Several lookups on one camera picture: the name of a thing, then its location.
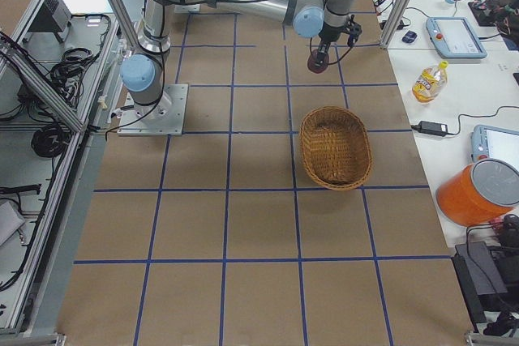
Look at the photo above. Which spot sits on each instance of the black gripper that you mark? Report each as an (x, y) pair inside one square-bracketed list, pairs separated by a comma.
[(328, 35)]

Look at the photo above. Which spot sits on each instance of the dark purple apple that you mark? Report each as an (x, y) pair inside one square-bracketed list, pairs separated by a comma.
[(317, 61)]

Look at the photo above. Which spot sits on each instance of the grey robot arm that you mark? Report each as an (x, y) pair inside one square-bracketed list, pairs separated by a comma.
[(144, 76)]

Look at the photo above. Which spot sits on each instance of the woven wicker basket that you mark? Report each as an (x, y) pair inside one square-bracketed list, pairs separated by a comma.
[(335, 149)]

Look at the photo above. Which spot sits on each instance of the dark blue pouch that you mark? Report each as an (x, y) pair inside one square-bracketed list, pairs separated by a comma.
[(410, 37)]

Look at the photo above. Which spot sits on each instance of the orange juice bottle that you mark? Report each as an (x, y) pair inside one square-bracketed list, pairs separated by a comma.
[(431, 82)]

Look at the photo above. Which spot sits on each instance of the left teach pendant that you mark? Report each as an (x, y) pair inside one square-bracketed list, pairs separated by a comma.
[(454, 38)]

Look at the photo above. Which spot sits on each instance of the teach pendant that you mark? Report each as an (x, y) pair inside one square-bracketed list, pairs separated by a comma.
[(454, 38), (496, 143)]

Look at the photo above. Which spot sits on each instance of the black power adapter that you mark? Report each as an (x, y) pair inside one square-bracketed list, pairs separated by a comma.
[(431, 128)]

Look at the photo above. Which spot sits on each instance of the right teach pendant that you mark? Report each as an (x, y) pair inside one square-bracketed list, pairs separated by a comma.
[(496, 143)]

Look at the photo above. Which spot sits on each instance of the orange bucket with lid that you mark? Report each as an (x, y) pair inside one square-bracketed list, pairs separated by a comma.
[(481, 192)]

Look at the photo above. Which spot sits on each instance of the aluminium frame post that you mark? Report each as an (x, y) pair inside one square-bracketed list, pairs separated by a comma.
[(401, 1)]

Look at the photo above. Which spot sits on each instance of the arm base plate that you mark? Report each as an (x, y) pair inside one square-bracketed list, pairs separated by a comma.
[(166, 119)]

